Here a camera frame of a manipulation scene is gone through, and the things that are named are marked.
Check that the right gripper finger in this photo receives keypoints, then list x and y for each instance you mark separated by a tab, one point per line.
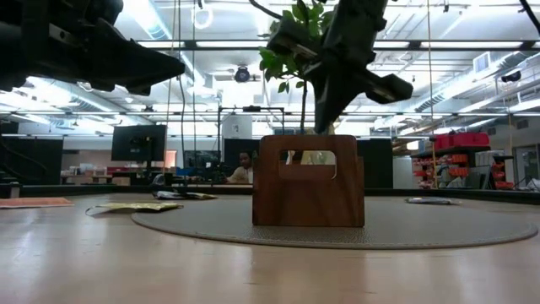
343	90
325	93

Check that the dark wooden tea box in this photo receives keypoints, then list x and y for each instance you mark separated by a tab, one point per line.
308	202

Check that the yellow tea packet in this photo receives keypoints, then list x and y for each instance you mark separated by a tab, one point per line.
135	207

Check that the orange white tea packet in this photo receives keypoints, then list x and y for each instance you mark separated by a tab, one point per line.
34	202

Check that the black monitor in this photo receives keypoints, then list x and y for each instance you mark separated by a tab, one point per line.
139	143

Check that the green plant in black pot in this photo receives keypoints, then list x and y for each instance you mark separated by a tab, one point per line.
274	63

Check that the black partition panel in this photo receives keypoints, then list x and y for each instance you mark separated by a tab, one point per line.
34	160
232	145
375	164

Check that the person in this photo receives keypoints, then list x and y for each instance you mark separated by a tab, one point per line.
244	173

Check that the parts bin rack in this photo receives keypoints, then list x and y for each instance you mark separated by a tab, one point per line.
460	141

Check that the round grey table mat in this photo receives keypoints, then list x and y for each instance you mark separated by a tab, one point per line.
422	228

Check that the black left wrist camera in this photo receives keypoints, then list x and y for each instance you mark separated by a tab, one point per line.
103	12

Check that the black background rig frame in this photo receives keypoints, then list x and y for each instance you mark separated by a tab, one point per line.
252	108

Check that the black aluminium table frame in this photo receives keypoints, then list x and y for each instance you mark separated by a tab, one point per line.
498	195

